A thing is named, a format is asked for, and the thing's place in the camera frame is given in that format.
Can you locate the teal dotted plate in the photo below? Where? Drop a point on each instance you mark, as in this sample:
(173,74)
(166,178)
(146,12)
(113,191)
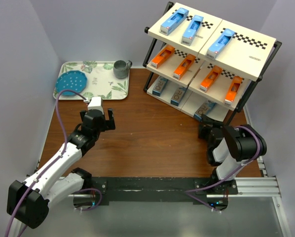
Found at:
(72,80)

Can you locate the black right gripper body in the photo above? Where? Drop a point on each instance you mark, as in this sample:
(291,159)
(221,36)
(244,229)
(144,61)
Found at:
(204,133)

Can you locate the light blue Curaprox box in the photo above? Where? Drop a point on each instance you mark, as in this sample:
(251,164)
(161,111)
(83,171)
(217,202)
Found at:
(173,21)
(191,30)
(222,41)

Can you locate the orange Curaprox box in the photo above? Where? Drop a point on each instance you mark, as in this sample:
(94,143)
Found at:
(233,89)
(183,66)
(162,56)

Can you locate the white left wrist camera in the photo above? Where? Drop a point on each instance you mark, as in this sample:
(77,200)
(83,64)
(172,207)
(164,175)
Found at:
(94,103)

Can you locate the cream three tier shelf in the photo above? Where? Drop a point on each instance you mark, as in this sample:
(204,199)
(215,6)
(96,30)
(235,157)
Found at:
(248,55)

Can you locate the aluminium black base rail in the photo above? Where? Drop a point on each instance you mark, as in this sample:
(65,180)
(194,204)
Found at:
(170,189)

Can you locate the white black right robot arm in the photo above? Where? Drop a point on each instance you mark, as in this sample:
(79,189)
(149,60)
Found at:
(229,150)

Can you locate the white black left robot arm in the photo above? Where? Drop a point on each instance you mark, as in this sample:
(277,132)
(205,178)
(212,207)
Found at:
(29,201)

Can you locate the grey ceramic mug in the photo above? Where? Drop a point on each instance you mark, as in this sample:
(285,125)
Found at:
(121,68)

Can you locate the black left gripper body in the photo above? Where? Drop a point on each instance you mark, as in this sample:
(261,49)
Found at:
(94,134)

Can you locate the leaf patterned serving tray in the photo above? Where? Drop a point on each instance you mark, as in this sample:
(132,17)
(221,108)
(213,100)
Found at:
(101,79)

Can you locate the orange Curaprox box flap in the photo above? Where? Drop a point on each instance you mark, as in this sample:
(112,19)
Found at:
(209,80)

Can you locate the blue silver R&O toothpaste box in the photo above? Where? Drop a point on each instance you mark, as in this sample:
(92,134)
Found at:
(204,109)

